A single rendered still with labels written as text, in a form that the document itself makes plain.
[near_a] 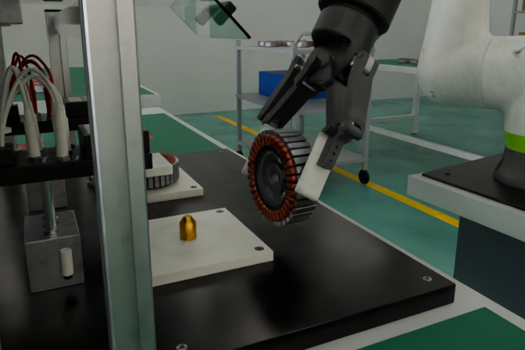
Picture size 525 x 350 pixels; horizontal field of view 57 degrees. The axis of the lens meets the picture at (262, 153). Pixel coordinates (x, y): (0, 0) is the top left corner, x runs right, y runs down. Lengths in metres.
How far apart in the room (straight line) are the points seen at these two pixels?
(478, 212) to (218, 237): 0.47
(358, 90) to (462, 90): 0.43
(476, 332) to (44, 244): 0.41
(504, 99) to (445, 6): 0.20
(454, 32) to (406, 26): 6.84
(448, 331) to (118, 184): 0.33
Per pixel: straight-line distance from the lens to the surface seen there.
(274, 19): 6.53
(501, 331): 0.52
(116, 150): 0.33
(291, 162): 0.52
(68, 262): 0.51
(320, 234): 0.62
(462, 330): 0.51
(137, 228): 0.34
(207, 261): 0.53
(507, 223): 0.85
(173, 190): 0.75
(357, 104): 0.52
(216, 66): 6.22
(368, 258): 0.57
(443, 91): 0.95
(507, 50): 0.91
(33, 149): 0.51
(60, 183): 0.75
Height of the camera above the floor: 1.02
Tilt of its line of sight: 14 degrees down
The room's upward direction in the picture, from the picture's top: straight up
